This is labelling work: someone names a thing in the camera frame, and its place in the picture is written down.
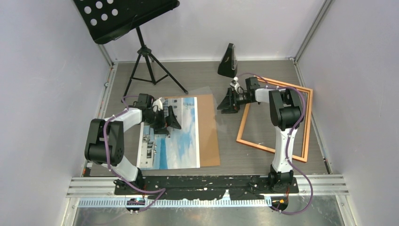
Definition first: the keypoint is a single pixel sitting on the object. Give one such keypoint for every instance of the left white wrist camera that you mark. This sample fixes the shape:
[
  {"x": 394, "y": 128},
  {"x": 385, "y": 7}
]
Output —
[{"x": 158, "y": 104}]

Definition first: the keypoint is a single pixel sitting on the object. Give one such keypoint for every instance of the black metronome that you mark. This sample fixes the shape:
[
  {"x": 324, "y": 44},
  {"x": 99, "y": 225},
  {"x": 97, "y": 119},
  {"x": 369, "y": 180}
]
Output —
[{"x": 228, "y": 63}]

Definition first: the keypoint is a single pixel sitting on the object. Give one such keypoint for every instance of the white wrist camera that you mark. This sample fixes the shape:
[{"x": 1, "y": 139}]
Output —
[
  {"x": 234, "y": 84},
  {"x": 158, "y": 104}
]

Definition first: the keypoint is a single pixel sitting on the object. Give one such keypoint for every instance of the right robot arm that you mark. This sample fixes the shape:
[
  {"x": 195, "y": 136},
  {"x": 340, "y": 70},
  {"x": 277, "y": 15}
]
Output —
[{"x": 286, "y": 105}]

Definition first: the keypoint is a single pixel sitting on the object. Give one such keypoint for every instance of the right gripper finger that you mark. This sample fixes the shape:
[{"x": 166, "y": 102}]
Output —
[
  {"x": 225, "y": 107},
  {"x": 228, "y": 94}
]

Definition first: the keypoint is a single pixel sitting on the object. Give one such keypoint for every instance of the building and sky photo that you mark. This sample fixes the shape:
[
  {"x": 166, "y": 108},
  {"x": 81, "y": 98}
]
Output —
[{"x": 180, "y": 149}]

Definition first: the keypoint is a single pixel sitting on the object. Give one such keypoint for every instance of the black music stand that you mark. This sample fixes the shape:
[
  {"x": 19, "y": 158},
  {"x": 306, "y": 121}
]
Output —
[{"x": 108, "y": 20}]

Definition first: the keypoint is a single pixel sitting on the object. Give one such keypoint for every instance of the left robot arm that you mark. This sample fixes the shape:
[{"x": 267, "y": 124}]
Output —
[{"x": 105, "y": 140}]

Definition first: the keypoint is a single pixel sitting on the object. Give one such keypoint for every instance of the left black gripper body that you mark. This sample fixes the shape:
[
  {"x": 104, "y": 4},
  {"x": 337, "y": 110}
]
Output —
[{"x": 158, "y": 120}]

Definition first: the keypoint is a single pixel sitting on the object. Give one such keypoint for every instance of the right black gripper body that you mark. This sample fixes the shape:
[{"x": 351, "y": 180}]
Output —
[{"x": 237, "y": 101}]

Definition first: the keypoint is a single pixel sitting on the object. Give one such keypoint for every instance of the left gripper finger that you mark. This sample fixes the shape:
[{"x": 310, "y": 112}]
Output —
[
  {"x": 162, "y": 131},
  {"x": 172, "y": 120}
]

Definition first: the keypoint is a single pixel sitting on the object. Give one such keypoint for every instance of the white slotted cable duct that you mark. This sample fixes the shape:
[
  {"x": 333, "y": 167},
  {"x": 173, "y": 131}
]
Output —
[{"x": 143, "y": 202}]

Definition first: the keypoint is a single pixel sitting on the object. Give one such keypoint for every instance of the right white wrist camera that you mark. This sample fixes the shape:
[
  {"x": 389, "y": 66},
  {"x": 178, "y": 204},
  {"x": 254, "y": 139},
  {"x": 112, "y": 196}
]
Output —
[{"x": 234, "y": 84}]

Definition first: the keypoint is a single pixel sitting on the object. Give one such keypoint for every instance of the orange wooden picture frame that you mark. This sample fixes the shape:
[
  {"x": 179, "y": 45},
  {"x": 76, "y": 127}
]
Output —
[{"x": 307, "y": 120}]

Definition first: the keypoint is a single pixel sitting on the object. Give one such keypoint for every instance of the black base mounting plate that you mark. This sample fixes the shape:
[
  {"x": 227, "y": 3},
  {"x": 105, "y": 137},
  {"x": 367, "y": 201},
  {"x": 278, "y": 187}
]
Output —
[{"x": 205, "y": 188}]

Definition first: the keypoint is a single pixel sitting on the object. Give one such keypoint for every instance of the brown cardboard backing board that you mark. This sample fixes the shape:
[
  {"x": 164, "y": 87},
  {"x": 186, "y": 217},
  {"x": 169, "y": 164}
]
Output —
[{"x": 208, "y": 140}]

